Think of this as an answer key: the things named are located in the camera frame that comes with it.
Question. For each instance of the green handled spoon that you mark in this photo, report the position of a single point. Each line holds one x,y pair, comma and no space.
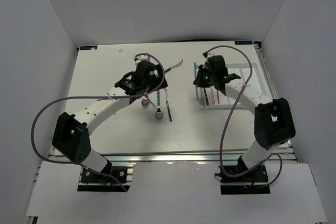
159,113

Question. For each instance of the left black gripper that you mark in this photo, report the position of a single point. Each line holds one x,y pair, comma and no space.
161,85

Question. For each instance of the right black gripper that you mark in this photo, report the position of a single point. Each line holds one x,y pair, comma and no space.
199,82

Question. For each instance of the pink handled spoon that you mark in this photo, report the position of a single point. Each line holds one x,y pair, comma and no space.
145,102

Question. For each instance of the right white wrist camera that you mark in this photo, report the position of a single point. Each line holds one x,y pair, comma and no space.
208,61

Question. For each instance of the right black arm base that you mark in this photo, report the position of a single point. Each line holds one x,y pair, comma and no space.
254,182

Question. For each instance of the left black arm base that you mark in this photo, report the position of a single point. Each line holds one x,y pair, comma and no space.
119,180

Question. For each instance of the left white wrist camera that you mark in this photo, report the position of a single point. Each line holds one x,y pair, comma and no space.
139,58

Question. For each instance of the white divided utensil tray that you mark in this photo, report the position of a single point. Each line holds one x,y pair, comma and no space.
254,93

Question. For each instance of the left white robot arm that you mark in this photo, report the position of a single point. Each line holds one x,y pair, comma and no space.
72,132

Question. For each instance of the left blue corner label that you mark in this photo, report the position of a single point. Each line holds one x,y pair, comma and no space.
88,47

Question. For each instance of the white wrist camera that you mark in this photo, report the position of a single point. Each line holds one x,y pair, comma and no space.
139,58
208,61

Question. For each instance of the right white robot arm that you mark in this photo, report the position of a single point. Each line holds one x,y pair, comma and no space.
273,122

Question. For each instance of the pink handled knife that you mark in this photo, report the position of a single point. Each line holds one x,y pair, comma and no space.
202,98

